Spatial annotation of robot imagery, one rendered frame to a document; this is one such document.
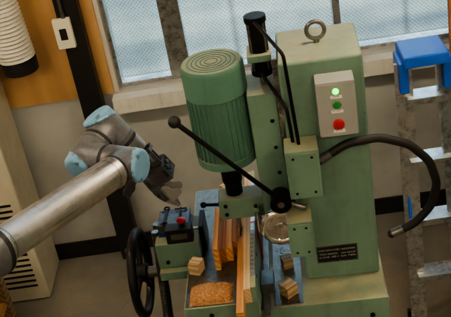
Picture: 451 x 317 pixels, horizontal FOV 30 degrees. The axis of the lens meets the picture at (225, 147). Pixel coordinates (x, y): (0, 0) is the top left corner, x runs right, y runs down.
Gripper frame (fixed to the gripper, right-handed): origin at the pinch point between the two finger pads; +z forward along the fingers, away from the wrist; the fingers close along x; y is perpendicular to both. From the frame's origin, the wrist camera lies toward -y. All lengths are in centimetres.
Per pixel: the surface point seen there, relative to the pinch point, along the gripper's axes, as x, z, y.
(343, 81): -13, -8, 65
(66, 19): 117, -41, -35
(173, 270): -5.0, 16.2, -14.1
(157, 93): 123, 10, -31
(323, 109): -14, -5, 56
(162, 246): -3.6, 7.8, -11.3
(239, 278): -20.5, 20.9, 8.1
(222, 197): 2.1, 8.0, 11.5
